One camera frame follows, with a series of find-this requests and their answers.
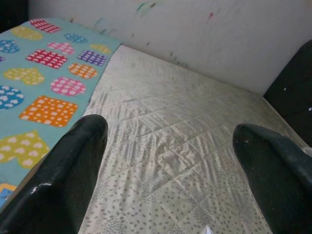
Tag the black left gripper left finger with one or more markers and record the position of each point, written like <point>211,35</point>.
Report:
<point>56,182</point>

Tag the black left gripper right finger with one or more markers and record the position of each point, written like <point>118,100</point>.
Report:
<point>280,182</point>

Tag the black tufted headboard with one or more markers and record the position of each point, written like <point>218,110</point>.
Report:
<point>292,85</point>

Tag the teal blanket with colourful shapes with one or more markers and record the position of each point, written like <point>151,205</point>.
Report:
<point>36,73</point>

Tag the grey quilted mattress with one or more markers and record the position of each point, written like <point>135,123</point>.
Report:
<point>170,122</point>

